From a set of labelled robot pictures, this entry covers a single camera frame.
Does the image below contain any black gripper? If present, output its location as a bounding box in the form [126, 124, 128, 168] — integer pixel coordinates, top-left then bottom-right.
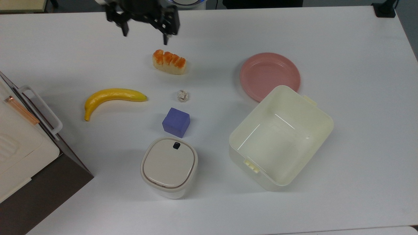
[105, 0, 181, 46]

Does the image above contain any orange glazed bread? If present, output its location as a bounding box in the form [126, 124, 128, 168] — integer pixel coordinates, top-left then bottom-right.
[153, 49, 187, 75]

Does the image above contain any yellow banana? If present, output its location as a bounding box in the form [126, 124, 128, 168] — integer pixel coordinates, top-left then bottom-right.
[84, 88, 148, 122]

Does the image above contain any purple cube block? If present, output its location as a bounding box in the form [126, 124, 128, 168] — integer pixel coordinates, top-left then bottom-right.
[162, 107, 191, 138]

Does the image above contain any pink plate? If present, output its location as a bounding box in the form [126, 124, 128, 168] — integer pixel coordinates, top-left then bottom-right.
[240, 53, 301, 102]

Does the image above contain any wooden desk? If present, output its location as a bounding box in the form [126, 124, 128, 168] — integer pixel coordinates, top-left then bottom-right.
[0, 0, 48, 14]

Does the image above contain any white lidded trash bin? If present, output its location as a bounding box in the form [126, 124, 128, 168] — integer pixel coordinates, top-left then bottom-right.
[141, 136, 198, 199]

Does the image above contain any cream plastic storage box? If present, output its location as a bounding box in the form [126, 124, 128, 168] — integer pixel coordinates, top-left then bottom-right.
[229, 85, 334, 192]

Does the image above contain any white toaster oven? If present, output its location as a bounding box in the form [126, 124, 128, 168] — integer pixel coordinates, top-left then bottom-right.
[0, 71, 94, 235]

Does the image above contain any black clamp mount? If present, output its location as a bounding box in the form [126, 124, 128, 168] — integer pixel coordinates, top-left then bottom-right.
[371, 0, 398, 18]

